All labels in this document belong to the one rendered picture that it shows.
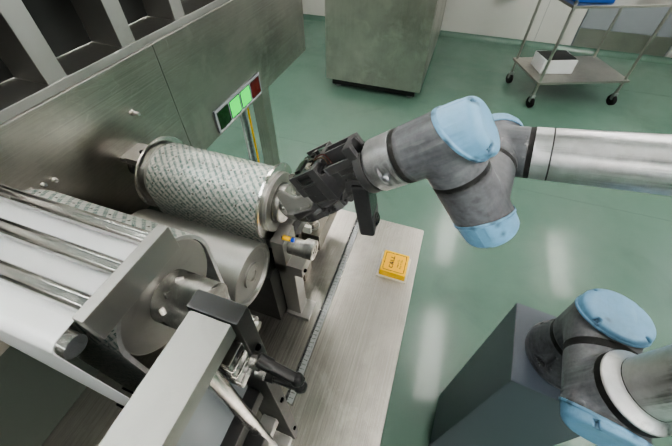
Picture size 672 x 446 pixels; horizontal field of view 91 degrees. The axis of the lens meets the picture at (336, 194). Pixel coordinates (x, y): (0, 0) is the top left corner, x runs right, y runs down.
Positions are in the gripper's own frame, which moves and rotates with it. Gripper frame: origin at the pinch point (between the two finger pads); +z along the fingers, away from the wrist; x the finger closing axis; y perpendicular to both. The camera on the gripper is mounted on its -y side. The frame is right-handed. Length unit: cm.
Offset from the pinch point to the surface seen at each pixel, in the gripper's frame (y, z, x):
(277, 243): -3.3, 4.9, 4.1
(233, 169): 11.3, 5.7, -1.3
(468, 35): -117, 51, -451
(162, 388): 9.7, -16.4, 32.6
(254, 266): -3.0, 7.6, 9.1
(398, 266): -39.0, 5.7, -16.9
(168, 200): 14.0, 19.4, 4.5
